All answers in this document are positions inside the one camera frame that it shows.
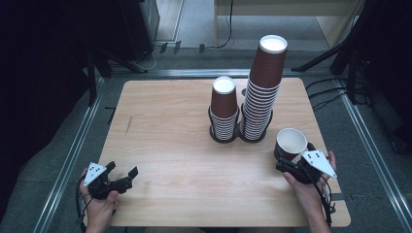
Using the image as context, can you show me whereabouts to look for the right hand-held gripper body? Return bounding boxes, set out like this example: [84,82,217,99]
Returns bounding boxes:
[291,149,338,185]

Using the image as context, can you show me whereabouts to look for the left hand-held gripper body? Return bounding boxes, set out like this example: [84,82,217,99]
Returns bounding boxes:
[83,161,132,201]

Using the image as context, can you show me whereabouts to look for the aluminium frame rail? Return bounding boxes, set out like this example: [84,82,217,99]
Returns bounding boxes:
[335,79,412,233]
[110,68,338,80]
[32,77,106,233]

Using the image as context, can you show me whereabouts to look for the black metal stand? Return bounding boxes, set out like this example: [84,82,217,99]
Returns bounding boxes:
[85,48,150,107]

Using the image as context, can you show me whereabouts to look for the black tripod stand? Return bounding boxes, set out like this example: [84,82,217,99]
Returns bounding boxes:
[291,0,378,105]

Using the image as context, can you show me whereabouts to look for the short stack of brown cups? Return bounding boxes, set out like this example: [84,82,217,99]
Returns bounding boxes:
[208,76,241,142]

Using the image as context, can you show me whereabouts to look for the hand-held gripper black cable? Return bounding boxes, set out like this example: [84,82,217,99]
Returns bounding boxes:
[305,166,336,228]
[75,179,91,233]

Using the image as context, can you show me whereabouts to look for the black hanging cable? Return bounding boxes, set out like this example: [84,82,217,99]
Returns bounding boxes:
[214,0,235,50]

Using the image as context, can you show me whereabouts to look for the right hand-held gripper black cable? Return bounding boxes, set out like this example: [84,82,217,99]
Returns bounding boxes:
[305,166,336,228]

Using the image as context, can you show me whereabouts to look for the black stand base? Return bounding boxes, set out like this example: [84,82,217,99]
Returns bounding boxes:
[388,120,412,155]

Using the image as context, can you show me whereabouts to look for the black curtain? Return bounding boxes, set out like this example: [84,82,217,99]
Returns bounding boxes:
[0,0,122,221]
[353,0,412,137]

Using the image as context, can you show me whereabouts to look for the person's right hand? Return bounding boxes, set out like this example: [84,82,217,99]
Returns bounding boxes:
[283,150,339,212]

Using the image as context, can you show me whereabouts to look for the dark computer case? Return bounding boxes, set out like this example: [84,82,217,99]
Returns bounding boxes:
[118,0,160,62]

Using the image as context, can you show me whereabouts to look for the black cup holder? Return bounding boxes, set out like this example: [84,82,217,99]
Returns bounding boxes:
[208,106,241,145]
[238,103,274,144]

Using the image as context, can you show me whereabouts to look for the black floor cables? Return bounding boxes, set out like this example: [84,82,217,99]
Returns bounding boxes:
[304,77,370,112]

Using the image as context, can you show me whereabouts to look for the brown paper cup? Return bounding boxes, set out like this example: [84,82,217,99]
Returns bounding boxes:
[273,127,309,162]

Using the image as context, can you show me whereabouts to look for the left hand-held gripper black cable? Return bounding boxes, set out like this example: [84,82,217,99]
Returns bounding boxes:
[75,179,91,233]

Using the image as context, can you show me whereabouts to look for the tall stack of brown cups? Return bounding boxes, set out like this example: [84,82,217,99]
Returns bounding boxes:
[239,34,289,142]

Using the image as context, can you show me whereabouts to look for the person's left hand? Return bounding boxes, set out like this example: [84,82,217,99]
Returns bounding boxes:
[79,168,120,226]

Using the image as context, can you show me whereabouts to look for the white floor cable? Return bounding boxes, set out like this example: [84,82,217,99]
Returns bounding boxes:
[134,45,163,72]

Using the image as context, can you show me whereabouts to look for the light wooden desk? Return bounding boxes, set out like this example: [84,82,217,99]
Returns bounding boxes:
[213,0,367,50]

